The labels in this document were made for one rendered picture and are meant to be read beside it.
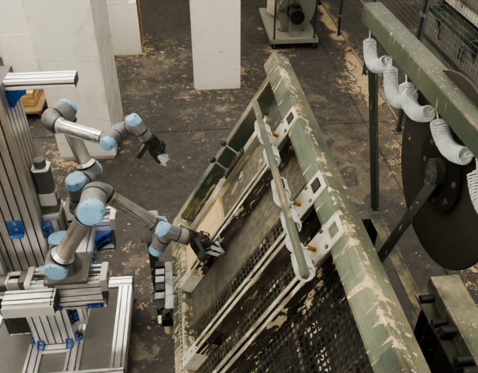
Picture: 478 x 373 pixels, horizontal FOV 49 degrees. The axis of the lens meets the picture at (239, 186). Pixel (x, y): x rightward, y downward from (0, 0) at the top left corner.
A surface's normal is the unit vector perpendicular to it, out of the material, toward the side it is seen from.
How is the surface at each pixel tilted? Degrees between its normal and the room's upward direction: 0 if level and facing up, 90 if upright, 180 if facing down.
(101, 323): 0
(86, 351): 0
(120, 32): 90
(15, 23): 90
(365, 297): 60
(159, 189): 0
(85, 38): 90
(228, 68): 90
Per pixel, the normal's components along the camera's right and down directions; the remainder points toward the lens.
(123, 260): 0.00, -0.79
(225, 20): 0.09, 0.61
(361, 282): -0.86, -0.34
